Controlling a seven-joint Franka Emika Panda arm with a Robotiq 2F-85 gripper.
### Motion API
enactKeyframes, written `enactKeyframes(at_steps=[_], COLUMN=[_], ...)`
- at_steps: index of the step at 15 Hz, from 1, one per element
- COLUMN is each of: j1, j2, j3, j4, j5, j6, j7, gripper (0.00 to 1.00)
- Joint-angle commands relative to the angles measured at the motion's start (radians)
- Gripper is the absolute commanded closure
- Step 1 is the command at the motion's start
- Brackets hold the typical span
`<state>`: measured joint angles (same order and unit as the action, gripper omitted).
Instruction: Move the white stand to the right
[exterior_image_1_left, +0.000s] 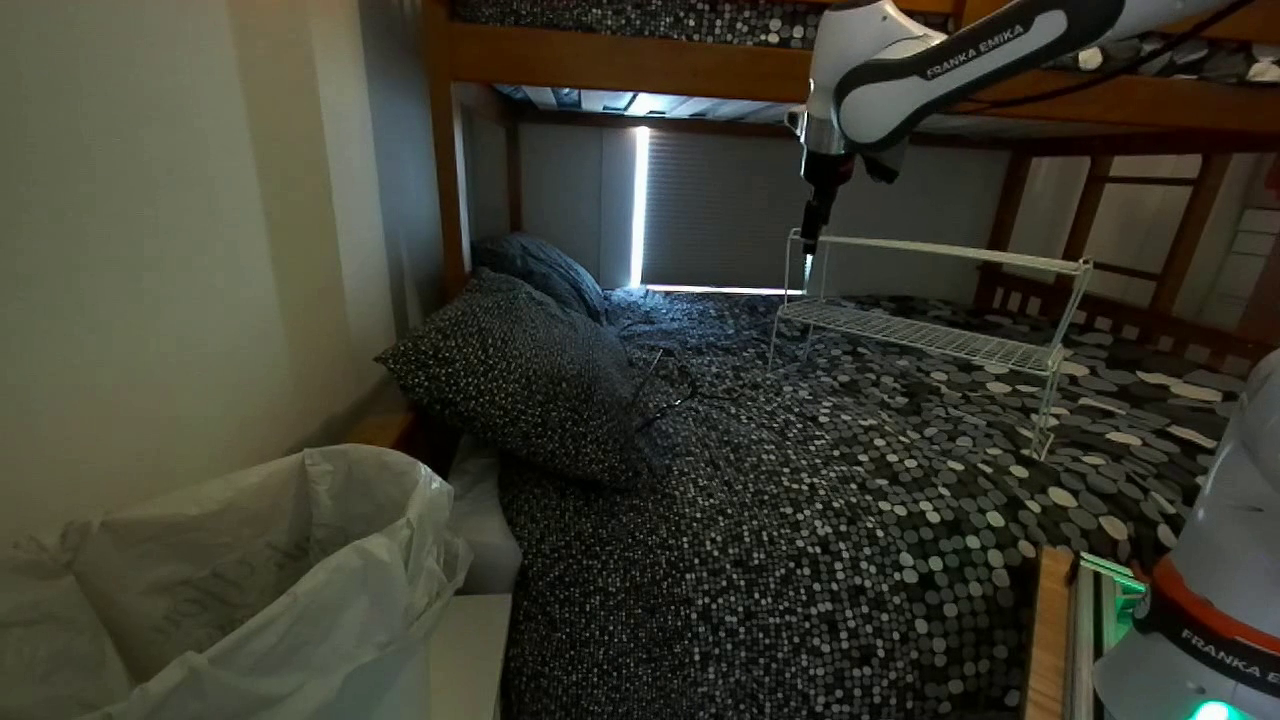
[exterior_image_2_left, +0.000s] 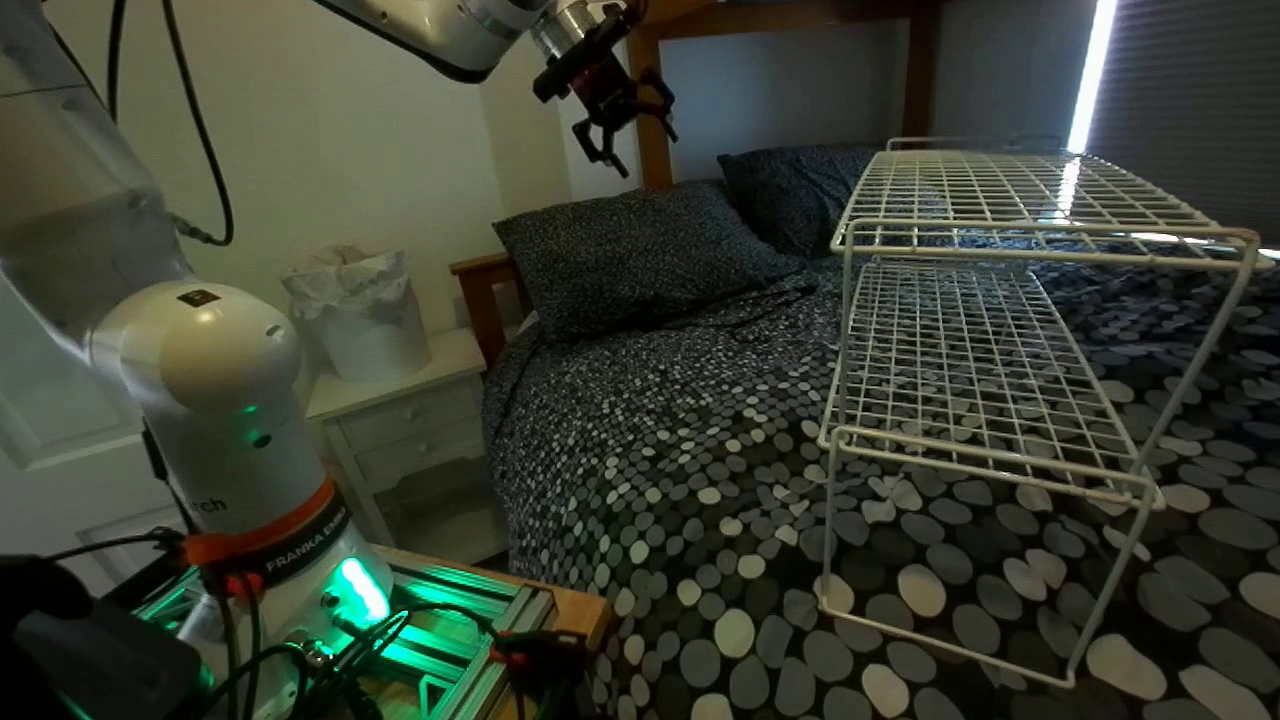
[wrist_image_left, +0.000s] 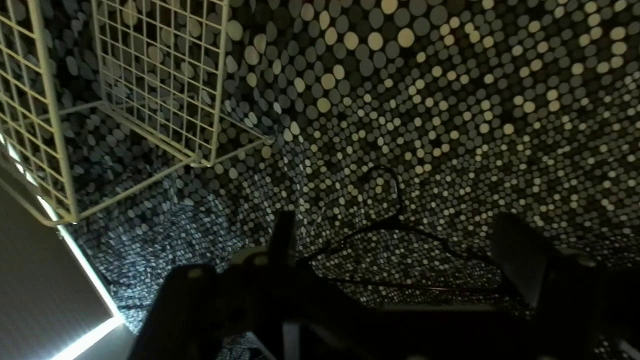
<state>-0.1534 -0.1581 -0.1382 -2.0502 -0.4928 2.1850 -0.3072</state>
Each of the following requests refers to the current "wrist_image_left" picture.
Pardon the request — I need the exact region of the black clothes hanger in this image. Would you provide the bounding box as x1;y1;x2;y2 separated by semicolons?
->
301;164;522;297

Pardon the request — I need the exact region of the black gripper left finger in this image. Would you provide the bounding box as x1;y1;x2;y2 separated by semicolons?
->
127;208;300;360

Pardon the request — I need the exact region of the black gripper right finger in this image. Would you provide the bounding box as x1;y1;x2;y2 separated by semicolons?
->
489;213;640;360

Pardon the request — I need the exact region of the white wire rack stand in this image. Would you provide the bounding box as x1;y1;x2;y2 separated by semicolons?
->
0;0;108;227
87;0;275;171

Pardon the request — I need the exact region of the black polka dot duvet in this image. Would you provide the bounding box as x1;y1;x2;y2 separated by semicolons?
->
0;0;640;360

